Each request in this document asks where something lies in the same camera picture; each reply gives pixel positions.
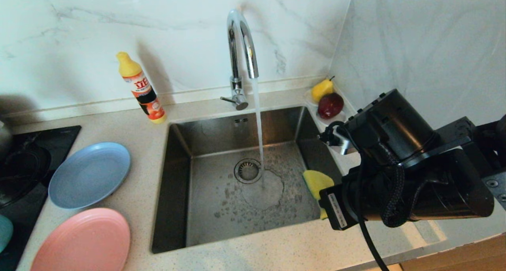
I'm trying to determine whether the black glass cooktop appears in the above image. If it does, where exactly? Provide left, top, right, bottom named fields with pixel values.
left=0, top=125, right=82, bottom=271

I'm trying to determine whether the yellow-capped detergent bottle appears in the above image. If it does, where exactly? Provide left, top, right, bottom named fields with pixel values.
left=116, top=52, right=167, bottom=124

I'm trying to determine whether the blue-grey plate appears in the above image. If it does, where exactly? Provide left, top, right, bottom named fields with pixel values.
left=48, top=142, right=131, bottom=210

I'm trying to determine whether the yellow pear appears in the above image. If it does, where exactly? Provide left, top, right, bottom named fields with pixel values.
left=311, top=76, right=336, bottom=103

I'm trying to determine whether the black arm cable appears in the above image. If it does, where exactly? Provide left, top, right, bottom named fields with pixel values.
left=323, top=121, right=390, bottom=271

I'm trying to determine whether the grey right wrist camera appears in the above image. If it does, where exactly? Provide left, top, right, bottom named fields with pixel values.
left=319, top=122, right=355, bottom=155

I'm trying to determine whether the pink plate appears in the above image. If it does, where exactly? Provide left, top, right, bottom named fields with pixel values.
left=30, top=207, right=131, bottom=271

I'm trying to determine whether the stainless steel sink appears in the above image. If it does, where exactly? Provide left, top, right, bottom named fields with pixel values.
left=151, top=106, right=348, bottom=255

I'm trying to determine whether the running water stream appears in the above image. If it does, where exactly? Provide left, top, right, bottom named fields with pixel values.
left=252, top=78, right=267, bottom=189

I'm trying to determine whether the small white dish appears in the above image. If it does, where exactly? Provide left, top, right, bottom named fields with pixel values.
left=304, top=88, right=348, bottom=128

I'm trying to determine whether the black braided cable sleeve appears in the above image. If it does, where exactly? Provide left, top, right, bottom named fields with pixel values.
left=379, top=148, right=406, bottom=228

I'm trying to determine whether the yellow green sponge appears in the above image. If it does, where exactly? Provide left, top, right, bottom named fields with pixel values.
left=302, top=170, right=335, bottom=220

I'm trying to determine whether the round metal drain strainer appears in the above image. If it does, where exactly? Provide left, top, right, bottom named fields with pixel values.
left=234, top=158, right=263, bottom=184

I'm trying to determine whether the teal bowl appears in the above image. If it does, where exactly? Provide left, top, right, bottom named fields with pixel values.
left=0, top=214, right=14, bottom=254

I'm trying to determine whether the chrome gooseneck faucet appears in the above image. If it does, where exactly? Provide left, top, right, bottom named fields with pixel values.
left=221, top=9, right=260, bottom=111

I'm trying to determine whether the dark red apple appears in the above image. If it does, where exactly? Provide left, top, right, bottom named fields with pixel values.
left=317, top=93, right=344, bottom=119

